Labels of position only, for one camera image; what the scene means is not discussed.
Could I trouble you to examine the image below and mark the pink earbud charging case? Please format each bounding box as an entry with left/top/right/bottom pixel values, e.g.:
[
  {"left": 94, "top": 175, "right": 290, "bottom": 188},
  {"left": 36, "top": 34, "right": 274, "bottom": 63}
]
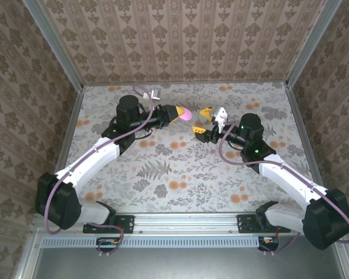
[{"left": 180, "top": 108, "right": 194, "bottom": 123}]

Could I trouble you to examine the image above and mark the black connector box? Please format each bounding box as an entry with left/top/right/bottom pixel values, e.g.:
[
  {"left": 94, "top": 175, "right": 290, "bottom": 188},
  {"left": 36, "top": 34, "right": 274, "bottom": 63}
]
[
  {"left": 258, "top": 235, "right": 280, "bottom": 252},
  {"left": 96, "top": 237, "right": 120, "bottom": 253}
]

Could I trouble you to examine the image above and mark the grey metal panel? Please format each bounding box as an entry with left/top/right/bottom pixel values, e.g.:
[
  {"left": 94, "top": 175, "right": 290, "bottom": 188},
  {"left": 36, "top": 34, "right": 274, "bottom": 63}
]
[{"left": 31, "top": 246, "right": 347, "bottom": 279}]

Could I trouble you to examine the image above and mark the thin aluminium wall rail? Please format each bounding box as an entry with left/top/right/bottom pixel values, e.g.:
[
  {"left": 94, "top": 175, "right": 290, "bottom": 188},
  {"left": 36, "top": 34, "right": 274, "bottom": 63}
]
[{"left": 83, "top": 80, "right": 289, "bottom": 87}]

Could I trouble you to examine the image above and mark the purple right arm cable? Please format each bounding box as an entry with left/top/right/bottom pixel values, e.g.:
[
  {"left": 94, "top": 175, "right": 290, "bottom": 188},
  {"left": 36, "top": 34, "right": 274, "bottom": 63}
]
[{"left": 218, "top": 123, "right": 349, "bottom": 256}]

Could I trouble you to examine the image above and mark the aluminium side rail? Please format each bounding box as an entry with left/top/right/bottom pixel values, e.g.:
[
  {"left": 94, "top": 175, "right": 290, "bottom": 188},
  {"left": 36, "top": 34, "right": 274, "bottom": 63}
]
[
  {"left": 54, "top": 85, "right": 85, "bottom": 175},
  {"left": 284, "top": 83, "right": 328, "bottom": 192}
]

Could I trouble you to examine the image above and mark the long aluminium base rail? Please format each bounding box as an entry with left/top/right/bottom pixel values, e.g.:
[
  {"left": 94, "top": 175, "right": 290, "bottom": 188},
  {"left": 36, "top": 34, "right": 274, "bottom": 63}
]
[{"left": 30, "top": 211, "right": 348, "bottom": 235}]

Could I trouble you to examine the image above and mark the aluminium corner post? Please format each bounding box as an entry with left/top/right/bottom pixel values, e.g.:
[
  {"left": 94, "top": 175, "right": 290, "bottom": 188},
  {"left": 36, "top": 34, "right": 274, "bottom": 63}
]
[
  {"left": 285, "top": 0, "right": 343, "bottom": 88},
  {"left": 22, "top": 0, "right": 84, "bottom": 92}
]

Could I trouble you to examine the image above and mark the slotted grey cable duct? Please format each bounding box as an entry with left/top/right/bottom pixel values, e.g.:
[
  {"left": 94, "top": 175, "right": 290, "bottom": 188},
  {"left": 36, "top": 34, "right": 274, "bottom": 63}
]
[{"left": 42, "top": 235, "right": 261, "bottom": 249}]

